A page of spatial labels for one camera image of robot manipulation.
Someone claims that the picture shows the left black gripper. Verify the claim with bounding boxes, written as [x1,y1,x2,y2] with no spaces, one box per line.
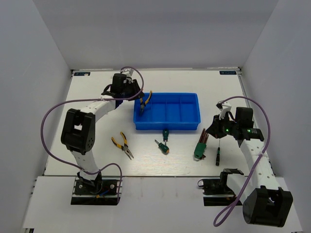
[121,79,146,101]

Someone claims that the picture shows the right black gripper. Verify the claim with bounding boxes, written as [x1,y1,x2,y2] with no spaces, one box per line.
[206,113,239,139]

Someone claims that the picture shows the yellow black combination pliers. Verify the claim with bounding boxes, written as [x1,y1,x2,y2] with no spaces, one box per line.
[139,90,153,116]

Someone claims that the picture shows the green hex key set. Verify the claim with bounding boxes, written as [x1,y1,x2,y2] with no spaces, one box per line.
[194,128,208,160]

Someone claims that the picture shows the yellow black needle-nose pliers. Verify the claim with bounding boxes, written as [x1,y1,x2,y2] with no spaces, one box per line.
[111,132,134,160]

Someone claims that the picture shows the green stubby phillips screwdriver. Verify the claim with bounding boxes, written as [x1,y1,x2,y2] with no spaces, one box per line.
[155,139,170,154]

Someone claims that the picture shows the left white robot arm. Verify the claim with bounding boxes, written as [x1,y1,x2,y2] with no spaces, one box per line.
[61,73,144,194]

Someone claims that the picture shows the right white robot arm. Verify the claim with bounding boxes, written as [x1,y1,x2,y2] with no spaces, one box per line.
[206,103,293,227]

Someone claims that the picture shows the slim black green screwdriver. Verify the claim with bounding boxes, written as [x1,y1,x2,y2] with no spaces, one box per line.
[215,141,221,166]

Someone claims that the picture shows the left blue corner label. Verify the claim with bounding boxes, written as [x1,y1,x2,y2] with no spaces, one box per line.
[73,72,90,76]

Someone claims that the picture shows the blue corner label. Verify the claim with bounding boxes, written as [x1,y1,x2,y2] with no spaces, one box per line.
[219,70,237,75]
[73,72,90,76]

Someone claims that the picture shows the blue compartment tray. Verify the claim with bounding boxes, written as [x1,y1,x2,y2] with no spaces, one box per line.
[133,92,201,131]

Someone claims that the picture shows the green stubby screwdriver near tray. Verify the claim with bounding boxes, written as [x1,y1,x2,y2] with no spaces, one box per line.
[162,129,169,142]

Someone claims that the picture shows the right blue corner label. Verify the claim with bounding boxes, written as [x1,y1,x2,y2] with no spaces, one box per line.
[219,70,237,75]

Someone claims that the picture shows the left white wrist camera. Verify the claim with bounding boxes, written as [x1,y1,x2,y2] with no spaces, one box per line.
[120,67,134,77]

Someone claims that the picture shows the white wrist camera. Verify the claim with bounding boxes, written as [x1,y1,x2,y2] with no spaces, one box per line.
[216,100,232,120]
[120,67,134,77]

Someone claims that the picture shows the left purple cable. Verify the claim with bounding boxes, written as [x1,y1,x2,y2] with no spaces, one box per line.
[40,66,146,203]

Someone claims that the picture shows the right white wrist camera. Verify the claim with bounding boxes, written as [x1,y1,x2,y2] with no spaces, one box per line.
[216,100,232,120]

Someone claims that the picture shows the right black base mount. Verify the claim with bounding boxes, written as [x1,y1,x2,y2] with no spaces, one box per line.
[197,178,236,207]

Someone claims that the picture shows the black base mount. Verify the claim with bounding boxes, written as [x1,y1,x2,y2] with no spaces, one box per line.
[197,178,236,207]
[70,178,122,206]

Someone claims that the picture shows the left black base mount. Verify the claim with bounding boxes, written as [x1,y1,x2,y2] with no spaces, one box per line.
[70,178,122,206]

